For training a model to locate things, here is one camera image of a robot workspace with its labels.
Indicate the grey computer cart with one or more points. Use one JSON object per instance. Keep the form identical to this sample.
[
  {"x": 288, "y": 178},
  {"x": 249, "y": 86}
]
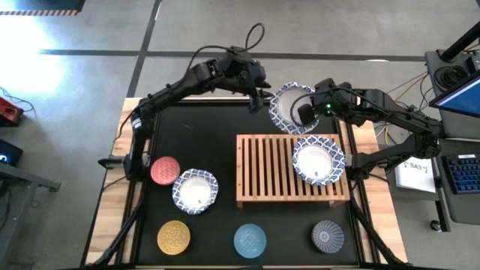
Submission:
[{"x": 465, "y": 210}]

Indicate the black floor mat hazard stripe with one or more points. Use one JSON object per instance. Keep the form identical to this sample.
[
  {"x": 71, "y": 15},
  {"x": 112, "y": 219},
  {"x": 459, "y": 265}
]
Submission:
[{"x": 41, "y": 4}]

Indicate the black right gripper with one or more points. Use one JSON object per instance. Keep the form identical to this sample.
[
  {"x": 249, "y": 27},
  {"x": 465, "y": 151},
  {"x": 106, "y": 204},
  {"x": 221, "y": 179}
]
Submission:
[{"x": 330, "y": 101}]

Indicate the white paper sign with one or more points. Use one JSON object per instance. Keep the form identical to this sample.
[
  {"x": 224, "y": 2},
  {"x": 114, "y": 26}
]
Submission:
[{"x": 416, "y": 174}]

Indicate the black table mat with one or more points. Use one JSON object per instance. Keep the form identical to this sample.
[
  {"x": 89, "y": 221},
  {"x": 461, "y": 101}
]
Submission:
[{"x": 210, "y": 150}]

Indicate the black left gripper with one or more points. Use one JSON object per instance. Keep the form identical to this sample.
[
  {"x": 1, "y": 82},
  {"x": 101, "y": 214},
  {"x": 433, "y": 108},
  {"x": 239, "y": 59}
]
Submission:
[{"x": 252, "y": 75}]

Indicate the yellow patterned bowl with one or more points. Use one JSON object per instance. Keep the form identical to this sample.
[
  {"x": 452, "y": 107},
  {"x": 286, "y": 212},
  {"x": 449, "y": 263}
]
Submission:
[{"x": 173, "y": 237}]

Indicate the black keyboard blue keys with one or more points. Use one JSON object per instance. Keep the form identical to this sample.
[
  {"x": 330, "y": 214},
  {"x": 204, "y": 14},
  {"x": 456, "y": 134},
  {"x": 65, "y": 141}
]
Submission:
[{"x": 463, "y": 174}]

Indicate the orange bowl with blue inside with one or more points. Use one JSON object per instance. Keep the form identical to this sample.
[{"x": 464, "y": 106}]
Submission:
[{"x": 250, "y": 240}]

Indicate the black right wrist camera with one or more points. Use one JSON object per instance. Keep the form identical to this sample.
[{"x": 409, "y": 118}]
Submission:
[{"x": 306, "y": 114}]

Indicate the black device box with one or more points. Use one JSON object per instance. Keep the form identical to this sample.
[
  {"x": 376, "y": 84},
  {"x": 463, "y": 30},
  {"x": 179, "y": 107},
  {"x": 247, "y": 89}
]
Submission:
[{"x": 9, "y": 153}]

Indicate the grey desk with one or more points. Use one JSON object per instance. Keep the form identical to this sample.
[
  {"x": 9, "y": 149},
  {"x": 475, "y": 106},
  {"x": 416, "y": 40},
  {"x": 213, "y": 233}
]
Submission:
[{"x": 22, "y": 180}]

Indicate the black clamp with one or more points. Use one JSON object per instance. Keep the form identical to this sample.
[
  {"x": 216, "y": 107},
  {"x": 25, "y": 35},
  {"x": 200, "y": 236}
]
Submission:
[{"x": 108, "y": 162}]

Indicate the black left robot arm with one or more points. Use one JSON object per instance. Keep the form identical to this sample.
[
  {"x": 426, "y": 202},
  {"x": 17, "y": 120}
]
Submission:
[{"x": 168, "y": 92}]

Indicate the blue white scalloped paper bowl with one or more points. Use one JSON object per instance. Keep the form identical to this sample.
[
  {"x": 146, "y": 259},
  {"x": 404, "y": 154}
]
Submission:
[
  {"x": 285, "y": 108},
  {"x": 195, "y": 192},
  {"x": 317, "y": 161}
]

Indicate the red device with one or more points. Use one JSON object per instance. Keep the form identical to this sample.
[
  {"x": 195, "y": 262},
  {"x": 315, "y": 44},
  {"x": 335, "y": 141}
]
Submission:
[{"x": 9, "y": 112}]

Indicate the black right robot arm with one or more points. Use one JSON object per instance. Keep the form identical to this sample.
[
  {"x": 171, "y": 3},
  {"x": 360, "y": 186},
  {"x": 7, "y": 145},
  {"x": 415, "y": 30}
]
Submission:
[{"x": 393, "y": 112}]

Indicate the slatted wooden shelf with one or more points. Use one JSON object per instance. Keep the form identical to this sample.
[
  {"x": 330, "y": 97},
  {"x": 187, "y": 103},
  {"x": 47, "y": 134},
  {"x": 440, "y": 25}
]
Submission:
[{"x": 262, "y": 168}]

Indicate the black pole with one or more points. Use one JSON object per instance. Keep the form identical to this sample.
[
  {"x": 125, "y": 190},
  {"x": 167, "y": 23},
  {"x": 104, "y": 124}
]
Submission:
[{"x": 463, "y": 39}]

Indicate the computer monitor blue screen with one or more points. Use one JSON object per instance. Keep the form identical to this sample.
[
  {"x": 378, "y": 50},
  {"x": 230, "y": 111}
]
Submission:
[{"x": 459, "y": 99}]

